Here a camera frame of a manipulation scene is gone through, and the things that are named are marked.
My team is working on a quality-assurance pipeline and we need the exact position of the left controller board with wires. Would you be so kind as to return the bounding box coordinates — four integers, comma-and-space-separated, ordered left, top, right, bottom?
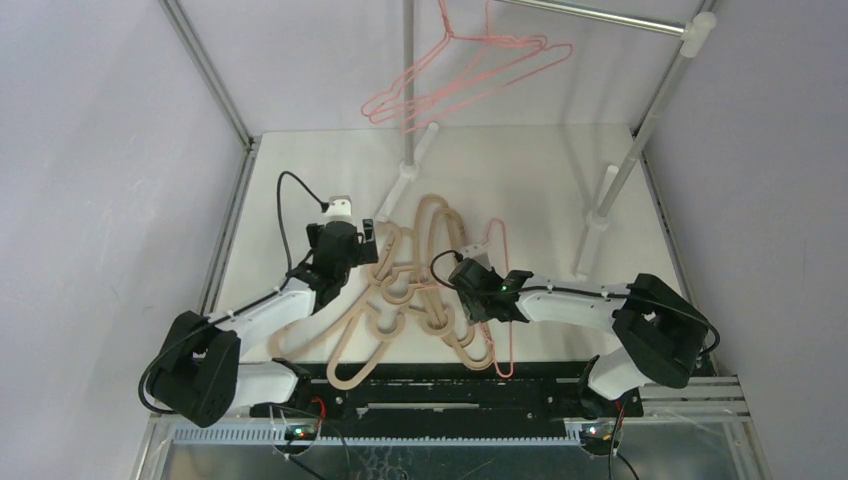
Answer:
268, 394, 353, 479

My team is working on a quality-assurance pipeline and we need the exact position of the controller board with wires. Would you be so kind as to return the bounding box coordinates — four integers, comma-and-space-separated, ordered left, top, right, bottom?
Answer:
268, 394, 353, 479
579, 398, 640, 479

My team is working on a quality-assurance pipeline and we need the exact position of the black left camera cable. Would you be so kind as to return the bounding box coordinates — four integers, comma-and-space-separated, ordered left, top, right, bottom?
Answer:
137, 170, 331, 416

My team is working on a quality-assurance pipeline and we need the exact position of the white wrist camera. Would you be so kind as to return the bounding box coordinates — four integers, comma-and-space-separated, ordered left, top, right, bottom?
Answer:
460, 243, 490, 263
322, 195, 353, 223

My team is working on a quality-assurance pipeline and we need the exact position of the silver clothes rack frame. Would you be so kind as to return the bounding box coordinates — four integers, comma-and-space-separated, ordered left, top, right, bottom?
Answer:
360, 1, 717, 280

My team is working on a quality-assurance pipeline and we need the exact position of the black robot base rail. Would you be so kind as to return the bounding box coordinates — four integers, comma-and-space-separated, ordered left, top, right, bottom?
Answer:
248, 359, 717, 439

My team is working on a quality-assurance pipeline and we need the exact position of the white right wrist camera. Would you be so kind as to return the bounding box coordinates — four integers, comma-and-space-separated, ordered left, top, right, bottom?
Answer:
460, 243, 490, 263

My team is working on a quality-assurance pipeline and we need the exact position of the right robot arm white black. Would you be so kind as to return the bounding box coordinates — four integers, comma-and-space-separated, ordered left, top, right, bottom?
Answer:
442, 258, 721, 416

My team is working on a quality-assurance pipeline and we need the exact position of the right controller board with wires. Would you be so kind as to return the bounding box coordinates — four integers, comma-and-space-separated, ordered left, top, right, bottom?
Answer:
579, 398, 640, 479

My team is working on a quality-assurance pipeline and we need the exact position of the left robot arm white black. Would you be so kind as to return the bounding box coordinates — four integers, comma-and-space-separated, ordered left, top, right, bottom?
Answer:
138, 219, 379, 428

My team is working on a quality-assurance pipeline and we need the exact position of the beige plastic hanger leftmost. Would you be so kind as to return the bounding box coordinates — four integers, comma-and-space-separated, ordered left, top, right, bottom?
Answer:
268, 232, 385, 360

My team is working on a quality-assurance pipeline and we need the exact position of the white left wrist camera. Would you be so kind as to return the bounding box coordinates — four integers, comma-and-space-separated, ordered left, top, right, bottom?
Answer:
322, 195, 353, 223

